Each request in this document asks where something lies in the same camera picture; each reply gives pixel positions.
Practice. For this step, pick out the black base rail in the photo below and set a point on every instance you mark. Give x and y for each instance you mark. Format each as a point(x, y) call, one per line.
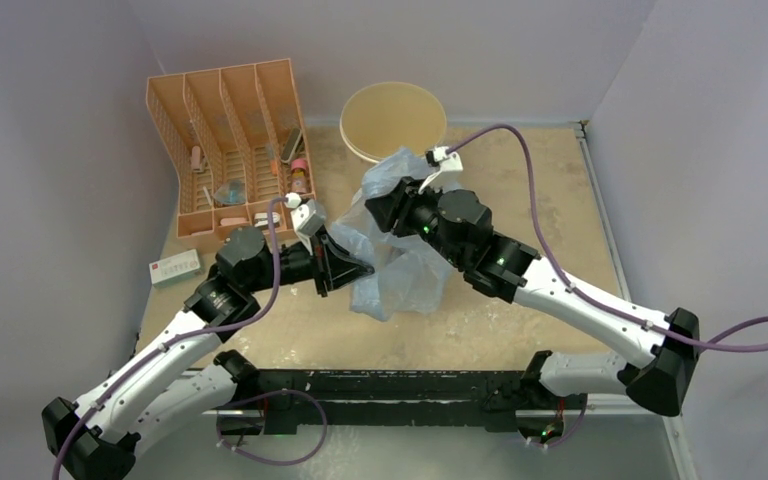
point(499, 401)

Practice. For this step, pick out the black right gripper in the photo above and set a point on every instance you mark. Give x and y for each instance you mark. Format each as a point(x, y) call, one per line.
point(402, 201)

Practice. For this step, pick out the pink labelled small bottle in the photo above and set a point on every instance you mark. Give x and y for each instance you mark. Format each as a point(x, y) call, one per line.
point(299, 181)

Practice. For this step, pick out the blue correction tape package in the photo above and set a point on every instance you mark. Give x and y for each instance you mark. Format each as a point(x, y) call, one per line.
point(231, 193)

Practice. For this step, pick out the light blue plastic trash bag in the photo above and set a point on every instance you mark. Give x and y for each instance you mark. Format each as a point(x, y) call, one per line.
point(409, 276)

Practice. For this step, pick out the pink plastic desk organizer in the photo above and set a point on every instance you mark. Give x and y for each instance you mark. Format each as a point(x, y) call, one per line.
point(236, 122)

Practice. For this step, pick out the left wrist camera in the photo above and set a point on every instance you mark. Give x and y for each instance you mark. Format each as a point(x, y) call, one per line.
point(308, 215)

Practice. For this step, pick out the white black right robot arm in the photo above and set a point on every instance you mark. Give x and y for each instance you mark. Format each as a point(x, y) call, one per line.
point(645, 363)

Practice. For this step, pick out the pink eraser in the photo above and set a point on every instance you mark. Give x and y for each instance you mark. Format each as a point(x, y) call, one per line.
point(232, 221)

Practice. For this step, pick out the beige plastic trash bin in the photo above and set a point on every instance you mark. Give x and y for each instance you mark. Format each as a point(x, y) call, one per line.
point(381, 118)

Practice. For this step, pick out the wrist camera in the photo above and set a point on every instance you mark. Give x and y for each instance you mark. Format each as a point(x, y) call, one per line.
point(446, 168)
point(308, 215)

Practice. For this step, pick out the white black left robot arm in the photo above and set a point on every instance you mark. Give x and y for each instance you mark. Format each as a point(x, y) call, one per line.
point(103, 433)

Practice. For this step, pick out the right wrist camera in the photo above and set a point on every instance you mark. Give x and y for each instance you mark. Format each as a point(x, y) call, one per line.
point(446, 168)

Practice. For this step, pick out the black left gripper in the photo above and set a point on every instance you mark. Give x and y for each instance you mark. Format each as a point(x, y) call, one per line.
point(329, 261)

